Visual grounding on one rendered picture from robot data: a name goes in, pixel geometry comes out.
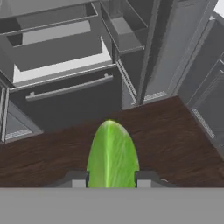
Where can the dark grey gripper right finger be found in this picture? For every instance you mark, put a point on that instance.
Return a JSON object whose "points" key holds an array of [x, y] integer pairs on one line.
{"points": [[144, 183]]}

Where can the dark grey fridge freezer drawer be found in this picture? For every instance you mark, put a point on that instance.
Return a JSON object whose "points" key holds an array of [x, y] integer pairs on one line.
{"points": [[73, 110]]}

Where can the grey fridge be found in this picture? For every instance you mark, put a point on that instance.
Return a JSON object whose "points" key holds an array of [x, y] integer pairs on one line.
{"points": [[58, 52]]}

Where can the dark grey tall cupboard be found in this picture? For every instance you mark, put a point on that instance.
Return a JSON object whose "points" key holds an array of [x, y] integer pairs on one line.
{"points": [[208, 87]]}

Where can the grey fridge door with bins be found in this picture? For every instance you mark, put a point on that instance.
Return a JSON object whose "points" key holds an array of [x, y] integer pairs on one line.
{"points": [[175, 49]]}

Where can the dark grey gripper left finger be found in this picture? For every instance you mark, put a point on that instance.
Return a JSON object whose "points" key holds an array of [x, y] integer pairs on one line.
{"points": [[78, 183]]}

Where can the green lemon wedge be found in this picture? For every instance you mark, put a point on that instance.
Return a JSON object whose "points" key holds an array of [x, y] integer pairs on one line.
{"points": [[113, 154]]}

